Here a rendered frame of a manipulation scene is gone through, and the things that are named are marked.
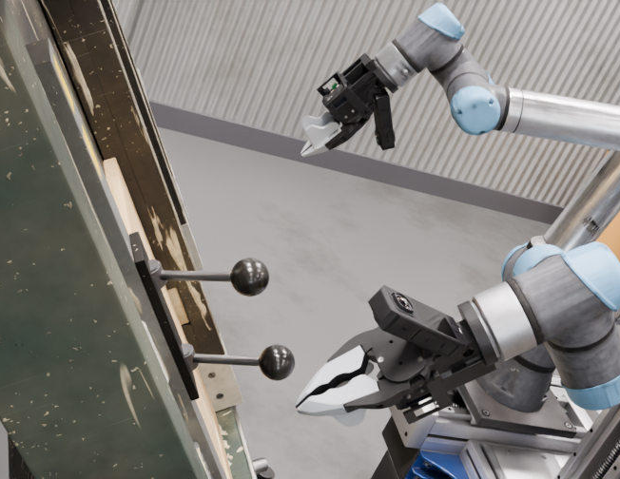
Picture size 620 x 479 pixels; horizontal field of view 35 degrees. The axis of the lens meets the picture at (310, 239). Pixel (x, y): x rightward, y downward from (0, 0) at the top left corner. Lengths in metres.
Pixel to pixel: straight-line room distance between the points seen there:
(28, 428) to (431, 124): 4.58
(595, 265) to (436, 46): 0.79
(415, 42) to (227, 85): 3.13
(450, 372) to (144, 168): 0.61
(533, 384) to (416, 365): 0.93
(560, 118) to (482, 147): 3.71
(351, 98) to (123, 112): 0.48
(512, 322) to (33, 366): 0.52
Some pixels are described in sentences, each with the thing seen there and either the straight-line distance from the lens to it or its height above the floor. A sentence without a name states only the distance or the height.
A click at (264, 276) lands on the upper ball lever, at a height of 1.54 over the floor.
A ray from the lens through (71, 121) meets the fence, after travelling 0.87.
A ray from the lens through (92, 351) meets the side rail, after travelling 0.69.
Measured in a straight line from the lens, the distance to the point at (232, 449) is 1.74.
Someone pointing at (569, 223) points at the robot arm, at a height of 1.36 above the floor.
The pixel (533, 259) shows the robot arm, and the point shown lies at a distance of 1.22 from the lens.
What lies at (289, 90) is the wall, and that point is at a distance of 4.90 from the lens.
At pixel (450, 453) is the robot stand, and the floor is 0.90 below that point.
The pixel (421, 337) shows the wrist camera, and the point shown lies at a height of 1.53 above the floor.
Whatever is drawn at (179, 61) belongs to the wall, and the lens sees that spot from 4.74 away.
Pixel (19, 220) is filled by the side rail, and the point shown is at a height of 1.69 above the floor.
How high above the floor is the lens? 2.02
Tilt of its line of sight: 27 degrees down
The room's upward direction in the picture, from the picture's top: 25 degrees clockwise
